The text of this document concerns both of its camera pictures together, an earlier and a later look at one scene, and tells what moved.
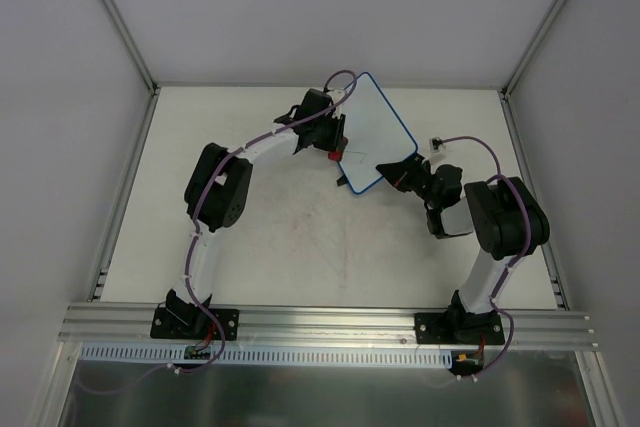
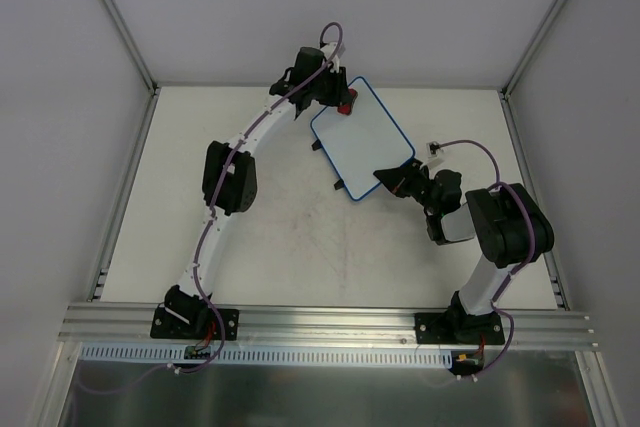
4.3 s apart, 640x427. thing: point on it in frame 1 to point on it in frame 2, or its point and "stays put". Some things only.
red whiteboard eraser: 337,155 to 347,109
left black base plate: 188,323 stays put
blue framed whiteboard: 374,134 stays put
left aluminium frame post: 119,20 stays put
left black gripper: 338,133 to 329,92
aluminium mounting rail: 316,327 stays put
